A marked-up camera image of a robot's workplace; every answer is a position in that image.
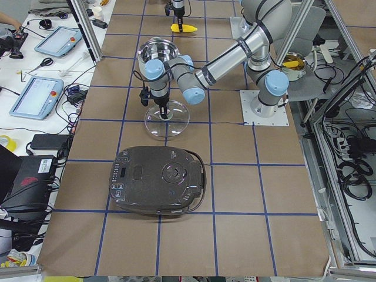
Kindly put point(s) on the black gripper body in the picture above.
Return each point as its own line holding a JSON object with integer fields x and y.
{"x": 160, "y": 101}
{"x": 178, "y": 13}

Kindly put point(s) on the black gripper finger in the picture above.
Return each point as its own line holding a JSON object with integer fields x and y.
{"x": 180, "y": 24}
{"x": 163, "y": 110}

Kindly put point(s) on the yellow plastic corn cob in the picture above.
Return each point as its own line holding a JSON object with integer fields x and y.
{"x": 186, "y": 28}

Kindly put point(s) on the glass pot lid with knob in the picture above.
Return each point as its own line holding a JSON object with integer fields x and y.
{"x": 177, "y": 120}

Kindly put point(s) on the pale green cooking pot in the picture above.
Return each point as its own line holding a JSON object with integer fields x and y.
{"x": 156, "y": 48}

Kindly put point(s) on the pot with yellow food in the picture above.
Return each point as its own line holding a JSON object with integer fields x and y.
{"x": 294, "y": 66}

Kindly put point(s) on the dark rice cooker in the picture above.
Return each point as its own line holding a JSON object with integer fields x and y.
{"x": 158, "y": 180}

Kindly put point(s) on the blue teach pendant far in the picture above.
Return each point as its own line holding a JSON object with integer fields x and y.
{"x": 60, "y": 42}

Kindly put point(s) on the blue teach pendant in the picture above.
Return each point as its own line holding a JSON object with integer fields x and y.
{"x": 38, "y": 98}
{"x": 60, "y": 42}

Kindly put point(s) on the black scissors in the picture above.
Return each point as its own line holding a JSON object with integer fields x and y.
{"x": 45, "y": 62}

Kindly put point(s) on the blue teach pendant near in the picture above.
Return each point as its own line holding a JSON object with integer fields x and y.
{"x": 38, "y": 98}

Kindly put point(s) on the black power adapter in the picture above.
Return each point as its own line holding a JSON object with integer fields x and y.
{"x": 47, "y": 142}

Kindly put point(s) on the yellow tape roll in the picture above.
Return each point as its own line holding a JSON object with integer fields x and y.
{"x": 8, "y": 143}

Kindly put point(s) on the black laptop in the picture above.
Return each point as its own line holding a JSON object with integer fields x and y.
{"x": 26, "y": 182}

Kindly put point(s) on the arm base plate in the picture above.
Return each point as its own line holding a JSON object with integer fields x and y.
{"x": 257, "y": 114}
{"x": 239, "y": 26}

